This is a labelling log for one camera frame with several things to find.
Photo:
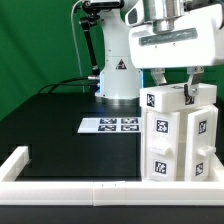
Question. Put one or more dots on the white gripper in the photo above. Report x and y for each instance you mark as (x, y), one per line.
(197, 40)

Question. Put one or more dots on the white block with markers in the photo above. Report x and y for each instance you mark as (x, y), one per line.
(169, 98)

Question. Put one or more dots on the white cabinet body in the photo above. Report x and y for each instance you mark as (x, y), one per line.
(181, 140)

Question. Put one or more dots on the white door panel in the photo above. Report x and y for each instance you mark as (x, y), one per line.
(200, 144)
(161, 146)

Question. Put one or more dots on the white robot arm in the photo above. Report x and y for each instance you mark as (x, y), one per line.
(120, 79)

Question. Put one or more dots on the white U-shaped fence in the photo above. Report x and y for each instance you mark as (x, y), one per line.
(13, 192)

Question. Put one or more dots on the white marker base plate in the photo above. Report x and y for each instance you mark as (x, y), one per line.
(110, 125)

